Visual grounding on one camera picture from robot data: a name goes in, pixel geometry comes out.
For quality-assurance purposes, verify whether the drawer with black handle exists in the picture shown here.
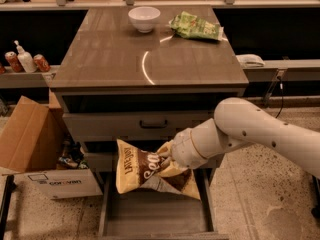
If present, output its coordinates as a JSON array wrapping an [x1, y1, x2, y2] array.
[[63, 111, 213, 142], [84, 152, 224, 172]]

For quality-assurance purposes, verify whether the open cardboard box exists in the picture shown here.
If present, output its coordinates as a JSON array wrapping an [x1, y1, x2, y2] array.
[[0, 96, 102, 199]]

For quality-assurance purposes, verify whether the top drawer with black handle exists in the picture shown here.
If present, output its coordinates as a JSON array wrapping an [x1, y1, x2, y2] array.
[[63, 111, 213, 142]]

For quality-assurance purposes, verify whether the black floor cable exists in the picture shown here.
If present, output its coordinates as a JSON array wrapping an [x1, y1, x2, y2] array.
[[274, 77, 285, 120]]

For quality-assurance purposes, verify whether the middle drawer with black handle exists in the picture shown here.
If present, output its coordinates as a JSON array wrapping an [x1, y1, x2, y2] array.
[[84, 152, 224, 172]]

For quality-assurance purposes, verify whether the open bottom drawer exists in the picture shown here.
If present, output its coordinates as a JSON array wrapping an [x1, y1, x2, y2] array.
[[98, 169, 229, 240]]

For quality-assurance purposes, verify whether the brown sea salt chip bag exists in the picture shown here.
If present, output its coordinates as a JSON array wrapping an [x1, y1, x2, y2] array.
[[116, 139, 200, 200]]

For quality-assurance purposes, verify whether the left red soda can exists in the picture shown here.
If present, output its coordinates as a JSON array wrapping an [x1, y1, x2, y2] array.
[[5, 51, 23, 73]]

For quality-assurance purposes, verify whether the black stand right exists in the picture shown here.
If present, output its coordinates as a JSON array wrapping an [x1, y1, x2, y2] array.
[[311, 176, 320, 219]]

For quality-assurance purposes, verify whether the right red soda can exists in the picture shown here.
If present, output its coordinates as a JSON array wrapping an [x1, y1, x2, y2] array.
[[33, 54, 51, 72]]

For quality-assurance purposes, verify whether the black stand left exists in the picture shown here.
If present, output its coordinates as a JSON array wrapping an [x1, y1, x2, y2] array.
[[0, 175, 16, 240]]

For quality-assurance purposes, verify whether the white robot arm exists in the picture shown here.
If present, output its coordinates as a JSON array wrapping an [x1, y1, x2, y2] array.
[[162, 98, 320, 178]]

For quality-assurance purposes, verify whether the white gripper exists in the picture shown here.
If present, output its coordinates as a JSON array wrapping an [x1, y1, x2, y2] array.
[[157, 128, 208, 178]]

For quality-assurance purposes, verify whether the white ceramic bowl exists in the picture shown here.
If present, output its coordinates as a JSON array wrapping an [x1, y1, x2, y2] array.
[[128, 6, 161, 33]]

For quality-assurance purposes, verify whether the black stand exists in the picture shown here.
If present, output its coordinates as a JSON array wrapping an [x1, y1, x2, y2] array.
[[311, 176, 320, 219], [0, 175, 16, 240]]

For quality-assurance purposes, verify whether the green chip bag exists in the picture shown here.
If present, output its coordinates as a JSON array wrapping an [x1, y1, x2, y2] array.
[[169, 11, 223, 41]]

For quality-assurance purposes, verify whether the grey drawer cabinet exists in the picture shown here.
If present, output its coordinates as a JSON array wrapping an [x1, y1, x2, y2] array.
[[49, 5, 250, 240]]

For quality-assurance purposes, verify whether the red soda can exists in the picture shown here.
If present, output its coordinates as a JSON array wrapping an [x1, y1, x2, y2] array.
[[33, 54, 51, 72], [5, 51, 23, 73]]

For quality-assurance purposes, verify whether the white pump bottle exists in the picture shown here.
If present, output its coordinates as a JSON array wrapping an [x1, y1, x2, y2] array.
[[14, 40, 37, 73]]

